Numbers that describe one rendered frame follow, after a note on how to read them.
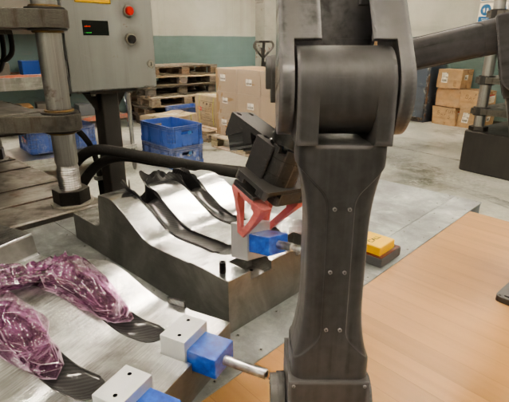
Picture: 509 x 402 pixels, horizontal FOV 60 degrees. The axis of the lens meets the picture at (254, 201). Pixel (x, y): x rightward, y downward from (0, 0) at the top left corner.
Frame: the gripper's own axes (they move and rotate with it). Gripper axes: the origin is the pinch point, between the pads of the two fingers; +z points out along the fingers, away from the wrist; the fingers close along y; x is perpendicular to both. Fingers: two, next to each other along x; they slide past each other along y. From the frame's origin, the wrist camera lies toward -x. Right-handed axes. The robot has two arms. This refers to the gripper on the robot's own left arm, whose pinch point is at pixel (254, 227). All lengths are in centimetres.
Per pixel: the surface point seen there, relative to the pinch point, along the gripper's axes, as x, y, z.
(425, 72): -278, -645, 33
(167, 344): 8.5, 19.0, 7.6
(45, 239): -43, 12, 34
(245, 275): 4.0, 3.0, 5.4
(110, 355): 4.6, 23.7, 11.4
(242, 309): 6.0, 2.9, 10.6
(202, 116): -399, -341, 176
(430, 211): 3, -65, 6
